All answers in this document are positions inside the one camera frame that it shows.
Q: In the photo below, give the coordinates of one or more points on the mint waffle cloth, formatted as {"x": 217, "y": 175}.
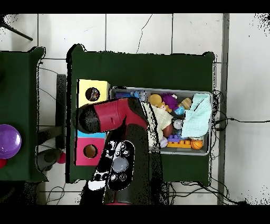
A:
{"x": 197, "y": 120}

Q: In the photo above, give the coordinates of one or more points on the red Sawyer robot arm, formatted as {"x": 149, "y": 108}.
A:
{"x": 114, "y": 114}

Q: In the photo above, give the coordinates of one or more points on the wooden box with three holes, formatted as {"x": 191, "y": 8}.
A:
{"x": 103, "y": 88}

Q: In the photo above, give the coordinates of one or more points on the shallow clear mesh bin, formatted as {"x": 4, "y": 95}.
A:
{"x": 185, "y": 151}

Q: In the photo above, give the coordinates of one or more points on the tan plush monkey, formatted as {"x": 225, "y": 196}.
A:
{"x": 155, "y": 99}

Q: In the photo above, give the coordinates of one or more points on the cream waffle cloth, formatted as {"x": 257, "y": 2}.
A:
{"x": 164, "y": 120}

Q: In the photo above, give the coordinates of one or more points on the purple plush toy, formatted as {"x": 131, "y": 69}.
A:
{"x": 168, "y": 100}

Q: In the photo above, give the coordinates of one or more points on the small brown football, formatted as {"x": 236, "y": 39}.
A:
{"x": 168, "y": 130}

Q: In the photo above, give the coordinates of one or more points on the globe print ball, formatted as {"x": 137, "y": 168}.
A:
{"x": 179, "y": 110}

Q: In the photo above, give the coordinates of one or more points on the crushed silver can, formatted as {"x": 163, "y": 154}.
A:
{"x": 177, "y": 124}

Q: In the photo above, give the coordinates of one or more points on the orange building block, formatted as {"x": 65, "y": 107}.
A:
{"x": 179, "y": 145}

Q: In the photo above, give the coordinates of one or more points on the small orange basketball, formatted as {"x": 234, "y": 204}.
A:
{"x": 196, "y": 144}

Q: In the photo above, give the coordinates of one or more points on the dark green side tablecloth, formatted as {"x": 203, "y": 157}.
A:
{"x": 16, "y": 95}

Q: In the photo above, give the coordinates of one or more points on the purple plastic bowl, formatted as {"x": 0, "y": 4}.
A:
{"x": 9, "y": 141}

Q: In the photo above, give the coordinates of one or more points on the thin black rod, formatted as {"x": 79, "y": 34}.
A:
{"x": 16, "y": 31}

